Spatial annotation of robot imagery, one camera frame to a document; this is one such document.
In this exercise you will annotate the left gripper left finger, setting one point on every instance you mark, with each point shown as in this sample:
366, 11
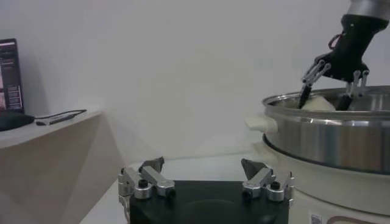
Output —
158, 182

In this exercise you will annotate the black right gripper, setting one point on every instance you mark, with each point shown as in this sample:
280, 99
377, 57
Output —
350, 51

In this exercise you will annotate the white side table with mouse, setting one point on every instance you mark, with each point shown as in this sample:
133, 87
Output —
45, 170

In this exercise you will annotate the white electric cooker base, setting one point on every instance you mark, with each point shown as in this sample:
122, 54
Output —
329, 188

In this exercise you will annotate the white steamed baozi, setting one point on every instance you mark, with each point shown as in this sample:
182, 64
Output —
318, 104

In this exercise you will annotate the black computer mouse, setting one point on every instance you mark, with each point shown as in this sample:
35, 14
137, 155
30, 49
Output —
13, 120

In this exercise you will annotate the stainless steel steamer basket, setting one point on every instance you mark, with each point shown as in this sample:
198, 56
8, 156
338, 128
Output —
320, 140

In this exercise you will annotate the light blue right robot arm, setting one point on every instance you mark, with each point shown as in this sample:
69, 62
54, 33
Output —
371, 7

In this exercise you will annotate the grey usb hub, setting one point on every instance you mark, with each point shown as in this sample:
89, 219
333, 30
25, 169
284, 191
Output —
53, 120

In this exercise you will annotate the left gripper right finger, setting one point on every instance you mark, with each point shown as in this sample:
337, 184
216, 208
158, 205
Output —
259, 181

